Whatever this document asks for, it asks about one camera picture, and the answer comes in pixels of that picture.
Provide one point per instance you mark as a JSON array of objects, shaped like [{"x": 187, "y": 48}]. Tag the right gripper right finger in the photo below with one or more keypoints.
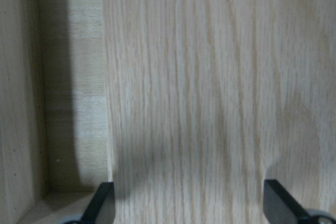
[{"x": 280, "y": 207}]

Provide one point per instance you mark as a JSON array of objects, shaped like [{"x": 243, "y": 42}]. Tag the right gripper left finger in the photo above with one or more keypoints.
[{"x": 101, "y": 208}]

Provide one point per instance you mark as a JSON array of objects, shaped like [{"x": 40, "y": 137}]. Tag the wooden drawer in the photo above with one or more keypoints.
[{"x": 53, "y": 107}]

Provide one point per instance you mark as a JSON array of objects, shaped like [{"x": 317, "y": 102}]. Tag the wooden drawer cabinet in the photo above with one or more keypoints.
[{"x": 208, "y": 98}]

